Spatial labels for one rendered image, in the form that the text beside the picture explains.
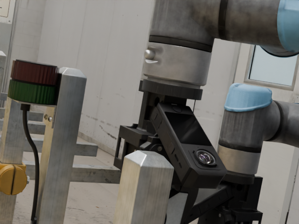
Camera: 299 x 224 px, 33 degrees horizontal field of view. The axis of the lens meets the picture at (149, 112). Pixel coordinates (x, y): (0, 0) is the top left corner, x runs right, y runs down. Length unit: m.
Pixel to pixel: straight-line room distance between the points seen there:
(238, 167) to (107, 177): 0.30
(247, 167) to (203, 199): 0.09
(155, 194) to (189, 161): 0.07
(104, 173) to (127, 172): 0.58
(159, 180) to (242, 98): 0.42
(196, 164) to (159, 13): 0.18
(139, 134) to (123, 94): 5.68
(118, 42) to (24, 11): 3.30
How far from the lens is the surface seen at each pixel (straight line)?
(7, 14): 2.98
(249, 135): 0.86
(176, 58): 0.56
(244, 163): 0.86
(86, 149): 1.29
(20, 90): 0.65
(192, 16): 0.56
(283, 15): 0.54
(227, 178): 0.87
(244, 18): 0.55
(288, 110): 0.92
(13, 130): 0.92
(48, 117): 0.68
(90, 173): 1.03
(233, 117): 0.86
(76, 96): 0.67
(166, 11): 0.57
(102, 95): 6.79
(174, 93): 0.56
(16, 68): 0.65
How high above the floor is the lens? 1.18
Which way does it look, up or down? 5 degrees down
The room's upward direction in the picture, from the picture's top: 10 degrees clockwise
